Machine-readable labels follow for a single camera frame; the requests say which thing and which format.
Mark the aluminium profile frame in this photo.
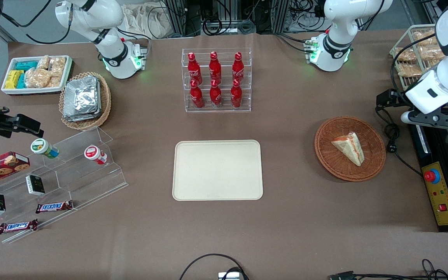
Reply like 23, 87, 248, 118
165, 0, 188, 38
270, 0, 290, 34

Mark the Snickers chocolate bar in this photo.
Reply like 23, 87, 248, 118
0, 219, 39, 235
35, 200, 74, 214

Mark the wrapped bread packet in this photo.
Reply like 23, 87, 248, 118
395, 47, 417, 63
412, 29, 439, 47
418, 45, 445, 61
397, 63, 424, 78

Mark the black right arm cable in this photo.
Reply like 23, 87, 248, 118
0, 0, 74, 44

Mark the yellow emergency stop box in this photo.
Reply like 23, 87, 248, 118
421, 161, 448, 227

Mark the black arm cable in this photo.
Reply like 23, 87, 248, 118
390, 33, 438, 95
0, 0, 74, 44

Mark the clear acrylic bottle rack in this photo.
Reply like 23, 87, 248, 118
181, 47, 252, 114

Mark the white wire basket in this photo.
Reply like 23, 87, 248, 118
389, 24, 448, 91

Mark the white rectangular snack bin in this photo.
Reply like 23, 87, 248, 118
0, 55, 73, 96

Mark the red lidded yogurt cup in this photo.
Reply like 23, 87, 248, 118
84, 145, 108, 165

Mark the green lidded yogurt cup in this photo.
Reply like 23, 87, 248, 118
30, 138, 60, 159

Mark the oval tan wicker basket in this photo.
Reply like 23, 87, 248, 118
58, 72, 112, 131

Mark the red cola bottle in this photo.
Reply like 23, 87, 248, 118
232, 52, 245, 82
208, 51, 222, 83
187, 52, 203, 85
189, 80, 205, 109
230, 79, 243, 109
209, 79, 223, 108

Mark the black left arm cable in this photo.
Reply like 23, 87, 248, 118
390, 33, 438, 95

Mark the silver foil pouch stack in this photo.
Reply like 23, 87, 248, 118
62, 75, 102, 123

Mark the black cable with plug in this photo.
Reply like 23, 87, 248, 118
375, 108, 424, 176

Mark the black connector with cable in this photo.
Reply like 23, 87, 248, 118
328, 258, 448, 280

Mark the triangular wrapped sandwich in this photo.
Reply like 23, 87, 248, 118
331, 132, 365, 167

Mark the black looped cable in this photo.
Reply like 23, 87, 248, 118
179, 253, 250, 280

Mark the black side equipment frame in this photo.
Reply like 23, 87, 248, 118
408, 105, 448, 233

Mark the clear acrylic stepped shelf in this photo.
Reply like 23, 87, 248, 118
0, 125, 129, 245

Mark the red tartan cookie box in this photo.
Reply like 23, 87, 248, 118
0, 151, 31, 191

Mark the beige plastic tray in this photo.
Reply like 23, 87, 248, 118
172, 140, 264, 201

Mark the white cloth bag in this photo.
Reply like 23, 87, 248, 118
121, 2, 175, 40

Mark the yellow snack packet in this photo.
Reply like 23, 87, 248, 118
5, 70, 25, 90

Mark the round brown wicker basket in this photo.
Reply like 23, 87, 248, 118
314, 116, 387, 182

